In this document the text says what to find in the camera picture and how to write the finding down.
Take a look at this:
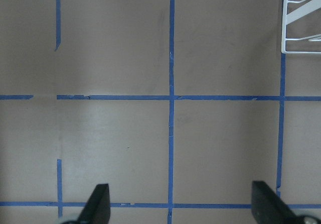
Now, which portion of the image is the white wire cup rack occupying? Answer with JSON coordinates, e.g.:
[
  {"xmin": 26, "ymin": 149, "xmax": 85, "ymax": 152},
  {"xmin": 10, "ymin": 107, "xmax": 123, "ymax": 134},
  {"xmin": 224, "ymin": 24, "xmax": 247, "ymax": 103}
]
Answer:
[{"xmin": 281, "ymin": 0, "xmax": 320, "ymax": 55}]

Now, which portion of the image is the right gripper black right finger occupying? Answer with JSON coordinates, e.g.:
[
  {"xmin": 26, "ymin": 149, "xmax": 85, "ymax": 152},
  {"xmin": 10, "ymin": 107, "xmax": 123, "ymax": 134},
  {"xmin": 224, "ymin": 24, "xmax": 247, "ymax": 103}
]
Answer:
[{"xmin": 251, "ymin": 181, "xmax": 302, "ymax": 224}]

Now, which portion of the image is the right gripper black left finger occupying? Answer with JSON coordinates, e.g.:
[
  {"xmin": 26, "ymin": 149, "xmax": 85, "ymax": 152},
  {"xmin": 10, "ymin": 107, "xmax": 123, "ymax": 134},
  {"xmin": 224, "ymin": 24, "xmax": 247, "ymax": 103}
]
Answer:
[{"xmin": 76, "ymin": 184, "xmax": 111, "ymax": 224}]

